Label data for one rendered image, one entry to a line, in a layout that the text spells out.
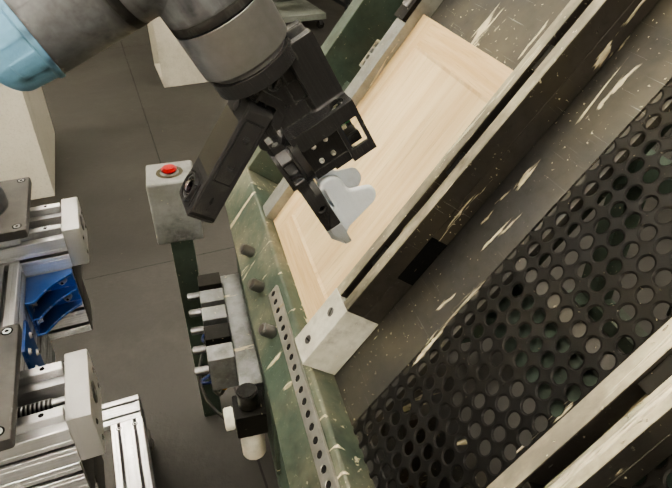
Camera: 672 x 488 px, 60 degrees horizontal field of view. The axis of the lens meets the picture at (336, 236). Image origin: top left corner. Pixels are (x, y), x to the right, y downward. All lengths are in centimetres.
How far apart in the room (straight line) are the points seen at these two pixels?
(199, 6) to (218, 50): 3
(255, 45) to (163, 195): 112
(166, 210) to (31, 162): 201
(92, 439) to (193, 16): 66
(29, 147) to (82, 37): 304
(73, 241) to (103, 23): 90
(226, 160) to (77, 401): 52
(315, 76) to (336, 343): 57
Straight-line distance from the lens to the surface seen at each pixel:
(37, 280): 133
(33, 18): 44
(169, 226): 158
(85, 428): 92
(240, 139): 48
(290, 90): 48
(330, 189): 52
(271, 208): 137
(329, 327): 95
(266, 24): 44
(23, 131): 344
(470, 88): 104
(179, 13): 43
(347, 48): 152
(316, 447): 93
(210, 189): 49
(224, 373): 127
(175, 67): 493
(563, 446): 64
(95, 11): 43
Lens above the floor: 164
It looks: 34 degrees down
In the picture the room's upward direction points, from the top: straight up
